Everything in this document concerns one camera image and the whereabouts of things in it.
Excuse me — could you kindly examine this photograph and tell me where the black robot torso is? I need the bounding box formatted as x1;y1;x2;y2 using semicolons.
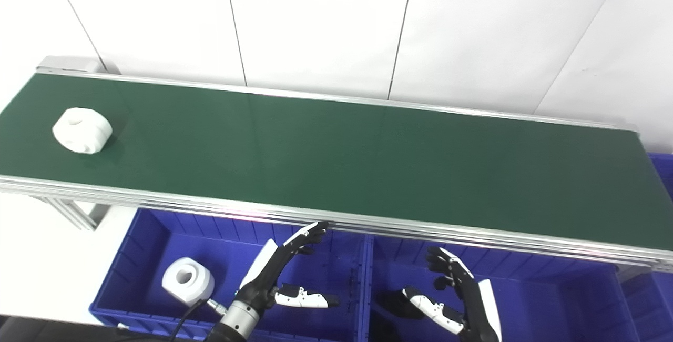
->
0;314;207;342

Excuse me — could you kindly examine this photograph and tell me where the white round plastic part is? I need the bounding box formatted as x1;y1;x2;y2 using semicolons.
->
161;257;216;307
52;107;114;155

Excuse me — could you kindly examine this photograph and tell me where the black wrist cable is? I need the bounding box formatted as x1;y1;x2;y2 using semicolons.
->
167;298;228;342

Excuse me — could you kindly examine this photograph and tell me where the green conveyor belt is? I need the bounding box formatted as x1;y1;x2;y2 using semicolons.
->
0;56;673;274
0;73;673;252

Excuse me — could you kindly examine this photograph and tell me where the blue plastic bin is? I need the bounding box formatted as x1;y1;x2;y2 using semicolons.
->
616;152;673;342
88;208;373;342
366;235;643;342

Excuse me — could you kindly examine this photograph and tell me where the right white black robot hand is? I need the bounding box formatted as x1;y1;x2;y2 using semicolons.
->
402;247;503;342

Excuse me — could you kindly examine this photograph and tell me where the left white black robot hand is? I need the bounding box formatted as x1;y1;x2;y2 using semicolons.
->
236;221;341;310

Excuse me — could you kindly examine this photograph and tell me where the aluminium conveyor leg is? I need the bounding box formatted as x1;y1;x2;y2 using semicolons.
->
33;196;109;232

